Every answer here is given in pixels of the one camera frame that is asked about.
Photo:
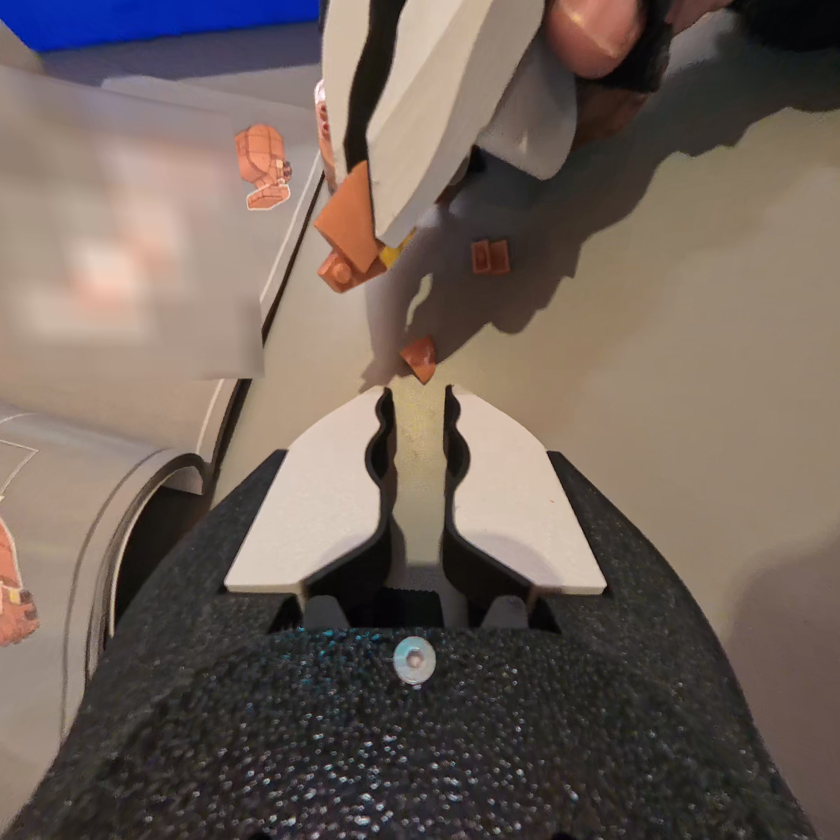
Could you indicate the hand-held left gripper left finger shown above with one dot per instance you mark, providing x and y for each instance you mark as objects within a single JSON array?
[{"x": 315, "y": 512}]

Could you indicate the small brown brick plate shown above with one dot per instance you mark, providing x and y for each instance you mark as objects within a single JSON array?
[{"x": 490, "y": 257}]

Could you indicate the brown curved brick piece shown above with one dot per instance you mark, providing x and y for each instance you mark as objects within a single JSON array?
[{"x": 348, "y": 217}]

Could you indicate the grey desk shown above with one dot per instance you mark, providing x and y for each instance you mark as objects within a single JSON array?
[{"x": 656, "y": 328}]

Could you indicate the row of blue plastic bins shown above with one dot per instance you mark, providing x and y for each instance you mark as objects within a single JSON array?
[{"x": 158, "y": 20}]

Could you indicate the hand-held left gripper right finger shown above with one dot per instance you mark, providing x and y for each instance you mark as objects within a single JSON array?
[{"x": 519, "y": 512}]

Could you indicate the grey instruction booklet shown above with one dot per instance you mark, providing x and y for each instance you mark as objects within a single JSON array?
[{"x": 66, "y": 499}]

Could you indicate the person's right forearm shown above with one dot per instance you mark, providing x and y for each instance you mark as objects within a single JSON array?
[{"x": 788, "y": 16}]

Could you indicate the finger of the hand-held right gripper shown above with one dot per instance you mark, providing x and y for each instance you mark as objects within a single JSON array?
[
  {"x": 337, "y": 79},
  {"x": 446, "y": 92}
]

